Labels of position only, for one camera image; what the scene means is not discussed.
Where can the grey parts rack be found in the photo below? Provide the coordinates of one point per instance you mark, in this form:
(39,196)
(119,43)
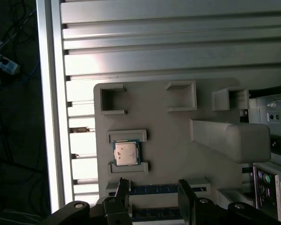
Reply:
(168,140)

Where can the black PC case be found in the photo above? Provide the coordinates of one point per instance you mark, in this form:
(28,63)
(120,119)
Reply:
(264,110)

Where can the silver green CPU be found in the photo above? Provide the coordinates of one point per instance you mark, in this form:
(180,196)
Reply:
(125,153)

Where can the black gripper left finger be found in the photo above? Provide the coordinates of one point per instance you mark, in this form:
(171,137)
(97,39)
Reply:
(121,201)

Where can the white power strip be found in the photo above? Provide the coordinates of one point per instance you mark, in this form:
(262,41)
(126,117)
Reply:
(7,66)

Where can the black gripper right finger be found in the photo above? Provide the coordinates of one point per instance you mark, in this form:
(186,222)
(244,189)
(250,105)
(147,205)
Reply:
(186,206)

